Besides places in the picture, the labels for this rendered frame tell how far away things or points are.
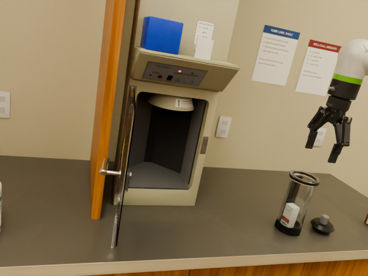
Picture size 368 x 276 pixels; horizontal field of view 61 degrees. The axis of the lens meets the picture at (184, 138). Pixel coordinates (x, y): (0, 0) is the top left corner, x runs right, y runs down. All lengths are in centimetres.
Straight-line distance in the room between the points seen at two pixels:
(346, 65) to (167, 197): 77
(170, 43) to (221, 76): 21
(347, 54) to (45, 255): 109
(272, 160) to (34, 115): 128
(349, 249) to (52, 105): 133
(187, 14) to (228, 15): 14
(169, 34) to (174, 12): 13
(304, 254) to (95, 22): 121
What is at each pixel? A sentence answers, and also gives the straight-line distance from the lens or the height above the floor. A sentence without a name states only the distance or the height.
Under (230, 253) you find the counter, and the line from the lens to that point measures 108.
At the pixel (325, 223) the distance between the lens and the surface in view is 138.
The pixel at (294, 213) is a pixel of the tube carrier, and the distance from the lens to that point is 124.
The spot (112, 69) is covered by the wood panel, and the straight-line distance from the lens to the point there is 93.
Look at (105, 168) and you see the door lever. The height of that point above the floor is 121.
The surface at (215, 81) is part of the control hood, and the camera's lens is 104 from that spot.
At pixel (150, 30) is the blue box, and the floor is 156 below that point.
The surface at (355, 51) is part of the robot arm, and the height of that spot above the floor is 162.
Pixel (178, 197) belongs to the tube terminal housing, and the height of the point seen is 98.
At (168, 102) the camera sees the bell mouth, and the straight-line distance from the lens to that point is 110.
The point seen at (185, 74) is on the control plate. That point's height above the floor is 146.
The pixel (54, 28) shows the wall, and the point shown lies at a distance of 145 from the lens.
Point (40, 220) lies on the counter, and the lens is 111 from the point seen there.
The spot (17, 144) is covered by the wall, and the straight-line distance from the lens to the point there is 158.
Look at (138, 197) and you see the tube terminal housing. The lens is 119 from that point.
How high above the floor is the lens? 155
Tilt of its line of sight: 17 degrees down
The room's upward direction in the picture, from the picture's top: 11 degrees clockwise
